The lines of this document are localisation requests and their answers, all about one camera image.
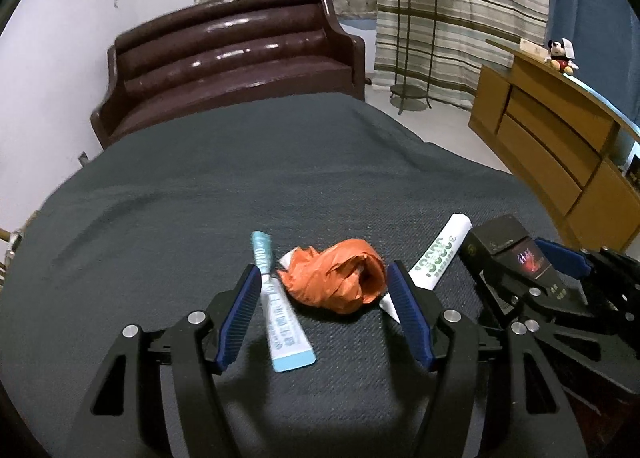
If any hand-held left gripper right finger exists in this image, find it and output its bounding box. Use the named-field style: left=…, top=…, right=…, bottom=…
left=386, top=259, right=591, bottom=458

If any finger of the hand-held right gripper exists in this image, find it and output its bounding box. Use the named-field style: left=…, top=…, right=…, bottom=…
left=472, top=258, right=640, bottom=394
left=535, top=237, right=640, bottom=309

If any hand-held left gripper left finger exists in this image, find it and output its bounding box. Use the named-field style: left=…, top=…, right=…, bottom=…
left=47, top=263, right=263, bottom=458

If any dark cigarette box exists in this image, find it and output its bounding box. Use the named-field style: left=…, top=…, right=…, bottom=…
left=460, top=214, right=576, bottom=309

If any orange plastic bag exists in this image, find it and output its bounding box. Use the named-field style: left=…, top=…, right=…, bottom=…
left=276, top=238, right=388, bottom=315

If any light blue toothpaste tube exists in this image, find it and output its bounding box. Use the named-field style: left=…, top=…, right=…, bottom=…
left=250, top=231, right=317, bottom=373

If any white green tube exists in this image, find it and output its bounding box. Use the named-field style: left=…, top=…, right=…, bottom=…
left=379, top=213, right=472, bottom=324

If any wooden cabinet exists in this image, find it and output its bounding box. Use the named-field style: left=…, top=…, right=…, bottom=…
left=467, top=38, right=640, bottom=254

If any dark grey tablecloth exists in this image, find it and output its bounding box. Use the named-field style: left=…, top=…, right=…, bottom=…
left=0, top=92, right=566, bottom=458

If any mouse plush toy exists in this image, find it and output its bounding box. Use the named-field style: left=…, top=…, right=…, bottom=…
left=546, top=38, right=580, bottom=75

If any small beige box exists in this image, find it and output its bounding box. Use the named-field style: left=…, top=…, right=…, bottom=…
left=517, top=38, right=548, bottom=61

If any metal plant stand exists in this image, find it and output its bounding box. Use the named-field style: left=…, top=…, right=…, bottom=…
left=389, top=0, right=440, bottom=115

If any striped curtain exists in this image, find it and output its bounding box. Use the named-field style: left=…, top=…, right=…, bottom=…
left=190, top=0, right=551, bottom=111

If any brown leather sofa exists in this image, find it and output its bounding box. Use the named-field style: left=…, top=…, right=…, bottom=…
left=90, top=0, right=367, bottom=149

